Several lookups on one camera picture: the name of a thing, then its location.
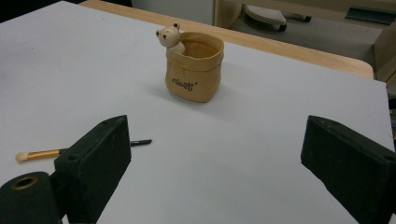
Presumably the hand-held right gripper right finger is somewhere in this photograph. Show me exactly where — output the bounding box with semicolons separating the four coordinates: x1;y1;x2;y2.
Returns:
300;115;396;224

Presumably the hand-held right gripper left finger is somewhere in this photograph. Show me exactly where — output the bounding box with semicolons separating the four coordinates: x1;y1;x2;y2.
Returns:
53;114;133;224

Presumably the makeup brush with gold ferrule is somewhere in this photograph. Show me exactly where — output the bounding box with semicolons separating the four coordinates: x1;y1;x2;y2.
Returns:
15;138;153;163

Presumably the tan pot with bear figure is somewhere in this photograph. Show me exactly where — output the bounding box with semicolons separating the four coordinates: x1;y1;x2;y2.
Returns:
155;22;225;104

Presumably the beige cabinet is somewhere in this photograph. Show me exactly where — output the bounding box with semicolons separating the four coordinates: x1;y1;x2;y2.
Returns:
372;21;396;85

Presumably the dark green flat object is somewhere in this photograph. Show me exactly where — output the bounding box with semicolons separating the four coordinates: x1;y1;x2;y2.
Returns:
345;5;396;26

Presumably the grey chair base foot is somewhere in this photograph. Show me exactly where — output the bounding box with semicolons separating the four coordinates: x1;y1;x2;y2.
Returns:
243;4;313;33

